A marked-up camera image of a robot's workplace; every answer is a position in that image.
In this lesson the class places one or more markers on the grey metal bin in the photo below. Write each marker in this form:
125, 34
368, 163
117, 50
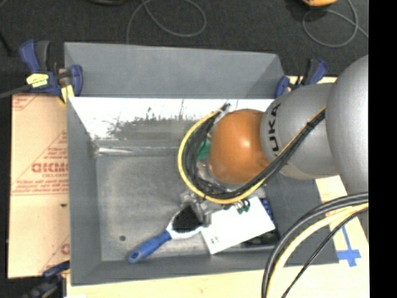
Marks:
139, 178

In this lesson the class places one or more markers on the brown cardboard board, red print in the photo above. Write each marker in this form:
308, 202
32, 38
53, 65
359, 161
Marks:
37, 197

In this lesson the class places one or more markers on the white flat box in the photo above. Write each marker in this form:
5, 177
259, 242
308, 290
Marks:
239, 228

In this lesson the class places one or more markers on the blue and white scrub brush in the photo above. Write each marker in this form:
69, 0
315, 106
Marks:
183, 220

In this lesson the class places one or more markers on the blue ribbed object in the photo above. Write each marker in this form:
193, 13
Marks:
267, 210

